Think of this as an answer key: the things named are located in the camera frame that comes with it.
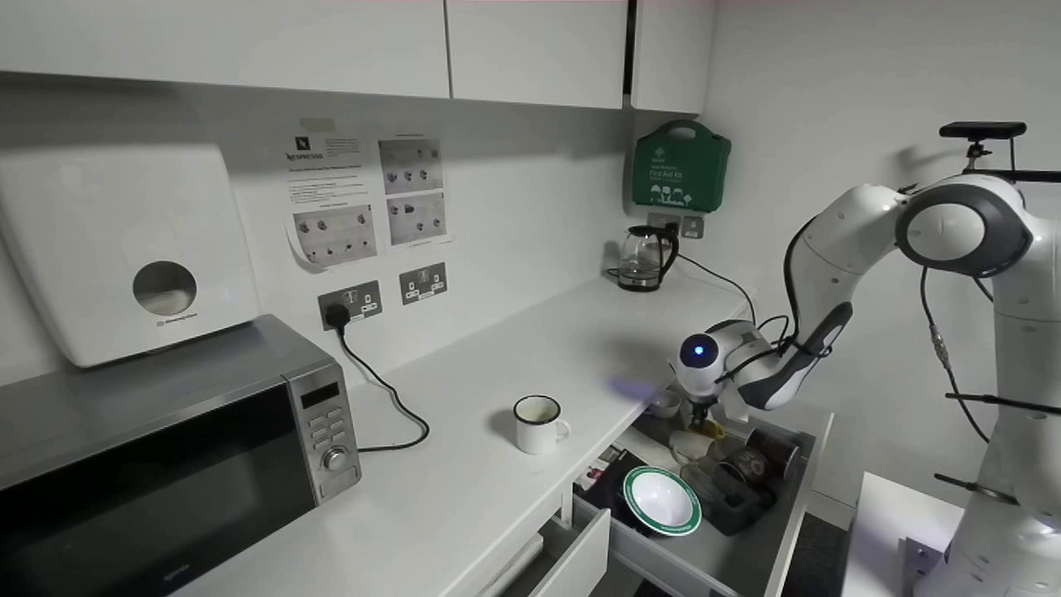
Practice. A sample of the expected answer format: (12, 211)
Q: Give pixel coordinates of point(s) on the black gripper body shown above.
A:
(703, 406)

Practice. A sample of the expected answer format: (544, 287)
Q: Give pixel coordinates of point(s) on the white mug blue rim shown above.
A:
(538, 424)

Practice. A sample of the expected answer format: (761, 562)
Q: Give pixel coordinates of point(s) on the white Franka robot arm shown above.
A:
(972, 234)

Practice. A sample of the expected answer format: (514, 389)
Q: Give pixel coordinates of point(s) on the black box brown label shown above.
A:
(750, 465)

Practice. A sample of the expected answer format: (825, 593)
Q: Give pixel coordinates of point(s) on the green rimmed white plate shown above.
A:
(662, 500)

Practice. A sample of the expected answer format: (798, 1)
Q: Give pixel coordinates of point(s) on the glass electric kettle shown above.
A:
(648, 261)

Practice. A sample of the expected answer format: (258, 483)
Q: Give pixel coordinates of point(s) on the white robot stand table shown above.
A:
(883, 532)

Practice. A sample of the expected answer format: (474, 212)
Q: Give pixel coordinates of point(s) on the white kitchen counter unit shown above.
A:
(474, 366)

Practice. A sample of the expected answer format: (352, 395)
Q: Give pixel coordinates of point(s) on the green first aid kit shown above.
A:
(679, 169)

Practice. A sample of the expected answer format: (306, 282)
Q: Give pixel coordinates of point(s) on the small picture notice sheet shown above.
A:
(414, 167)
(418, 220)

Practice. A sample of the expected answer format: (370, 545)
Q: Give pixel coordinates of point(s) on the tall white instruction notice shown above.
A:
(332, 234)

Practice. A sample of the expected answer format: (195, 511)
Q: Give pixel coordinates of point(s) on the silver microwave oven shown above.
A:
(168, 497)

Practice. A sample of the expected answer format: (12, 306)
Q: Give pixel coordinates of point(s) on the white paper towel dispenser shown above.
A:
(112, 244)

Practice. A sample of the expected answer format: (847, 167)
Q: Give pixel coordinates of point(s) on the small wall socket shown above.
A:
(690, 226)

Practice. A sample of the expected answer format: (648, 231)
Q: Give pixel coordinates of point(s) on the double wall socket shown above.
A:
(424, 282)
(366, 298)

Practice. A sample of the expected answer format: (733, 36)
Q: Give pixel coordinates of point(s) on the black camera on mount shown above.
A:
(984, 131)

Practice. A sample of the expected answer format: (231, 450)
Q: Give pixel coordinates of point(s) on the white wall cabinets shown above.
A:
(220, 43)

